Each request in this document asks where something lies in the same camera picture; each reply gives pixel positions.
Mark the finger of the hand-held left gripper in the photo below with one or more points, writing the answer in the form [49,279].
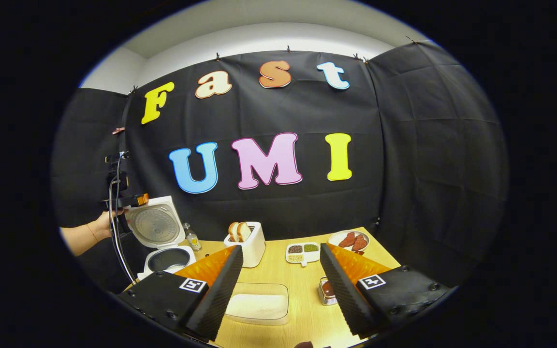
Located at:
[136,199]

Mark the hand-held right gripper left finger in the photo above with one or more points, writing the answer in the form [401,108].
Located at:
[218,295]

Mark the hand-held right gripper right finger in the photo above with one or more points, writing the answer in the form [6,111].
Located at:
[344,295]

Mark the white rice cooker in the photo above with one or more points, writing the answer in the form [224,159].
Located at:
[155,227]

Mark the clear box of white rice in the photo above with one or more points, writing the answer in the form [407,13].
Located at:
[256,304]

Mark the red meat slice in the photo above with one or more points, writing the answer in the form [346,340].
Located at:
[347,239]
[359,243]

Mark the white toaster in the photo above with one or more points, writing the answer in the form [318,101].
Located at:
[252,251]

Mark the pink clothes peg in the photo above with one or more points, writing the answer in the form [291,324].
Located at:
[118,130]

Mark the white divided dish with beans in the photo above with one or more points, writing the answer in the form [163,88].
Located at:
[302,253]

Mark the white round plate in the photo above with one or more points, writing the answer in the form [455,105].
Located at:
[336,236]

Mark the small clear glass bottle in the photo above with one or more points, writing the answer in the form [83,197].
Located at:
[192,239]

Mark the toast bread slice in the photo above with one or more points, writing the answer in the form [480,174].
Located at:
[233,232]
[244,231]

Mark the black backdrop cloth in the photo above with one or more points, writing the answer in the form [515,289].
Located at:
[404,169]

